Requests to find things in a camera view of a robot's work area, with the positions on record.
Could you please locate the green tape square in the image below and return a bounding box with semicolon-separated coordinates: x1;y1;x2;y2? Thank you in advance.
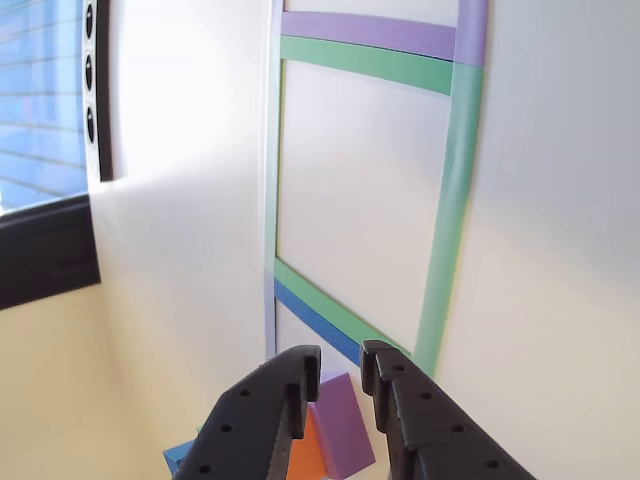
264;34;485;374

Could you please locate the small blue cube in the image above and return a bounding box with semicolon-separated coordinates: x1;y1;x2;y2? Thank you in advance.
163;439;196;476

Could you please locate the orange block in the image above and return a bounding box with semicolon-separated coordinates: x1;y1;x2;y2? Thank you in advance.
287;409;331;480

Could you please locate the black window ledge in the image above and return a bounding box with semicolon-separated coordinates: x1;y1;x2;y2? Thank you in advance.
0;192;102;311

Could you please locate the purple tape square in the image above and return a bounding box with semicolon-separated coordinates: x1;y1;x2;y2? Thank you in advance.
272;0;489;69

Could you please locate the purple block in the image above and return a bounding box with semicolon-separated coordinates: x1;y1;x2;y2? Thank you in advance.
309;372;377;480

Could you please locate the black and white device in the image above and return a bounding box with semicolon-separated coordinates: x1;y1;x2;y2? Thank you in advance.
82;0;114;182

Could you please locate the blue tape square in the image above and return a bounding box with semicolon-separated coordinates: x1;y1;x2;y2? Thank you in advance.
263;277;364;366

